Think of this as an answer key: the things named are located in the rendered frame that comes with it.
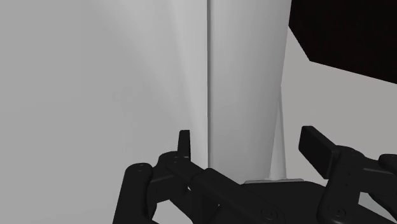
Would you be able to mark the dark robot stand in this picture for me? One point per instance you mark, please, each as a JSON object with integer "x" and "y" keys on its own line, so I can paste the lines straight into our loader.
{"x": 350, "y": 34}

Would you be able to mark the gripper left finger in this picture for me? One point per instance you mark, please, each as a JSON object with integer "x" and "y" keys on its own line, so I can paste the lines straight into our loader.
{"x": 173, "y": 186}

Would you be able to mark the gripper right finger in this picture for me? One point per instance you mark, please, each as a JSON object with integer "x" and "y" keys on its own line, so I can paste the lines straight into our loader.
{"x": 341, "y": 167}

